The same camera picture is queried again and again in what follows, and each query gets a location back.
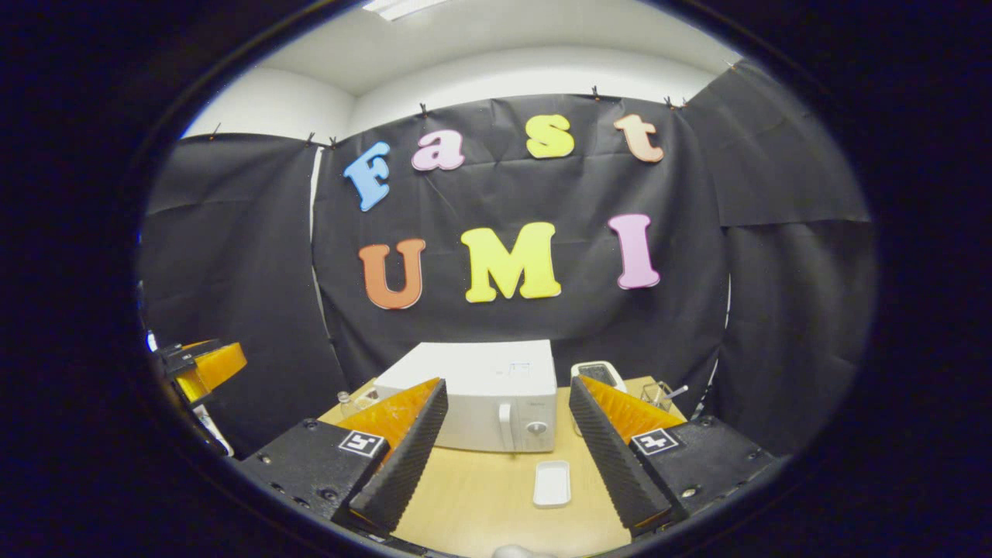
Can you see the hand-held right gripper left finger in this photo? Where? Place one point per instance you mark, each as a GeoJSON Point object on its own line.
{"type": "Point", "coordinates": [403, 465]}

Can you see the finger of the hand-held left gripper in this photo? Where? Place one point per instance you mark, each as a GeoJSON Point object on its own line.
{"type": "Point", "coordinates": [217, 366]}

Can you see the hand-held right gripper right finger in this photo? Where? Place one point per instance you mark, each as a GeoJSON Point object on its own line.
{"type": "Point", "coordinates": [612, 465]}

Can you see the white microwave oven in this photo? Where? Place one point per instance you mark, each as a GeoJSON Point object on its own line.
{"type": "Point", "coordinates": [480, 372]}

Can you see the white rectangular tray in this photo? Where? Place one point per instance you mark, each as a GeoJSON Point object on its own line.
{"type": "Point", "coordinates": [552, 484]}

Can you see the white divided snack dish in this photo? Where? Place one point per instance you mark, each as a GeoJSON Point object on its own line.
{"type": "Point", "coordinates": [366, 397]}

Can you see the clear plastic water bottle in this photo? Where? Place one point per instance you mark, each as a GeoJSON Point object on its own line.
{"type": "Point", "coordinates": [346, 403]}

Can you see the cream toaster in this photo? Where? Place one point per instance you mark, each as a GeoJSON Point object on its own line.
{"type": "Point", "coordinates": [597, 374]}

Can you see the metal spoon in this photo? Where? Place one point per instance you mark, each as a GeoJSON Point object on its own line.
{"type": "Point", "coordinates": [680, 390]}

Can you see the ceiling light panel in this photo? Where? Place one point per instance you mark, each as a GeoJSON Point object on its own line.
{"type": "Point", "coordinates": [403, 8]}

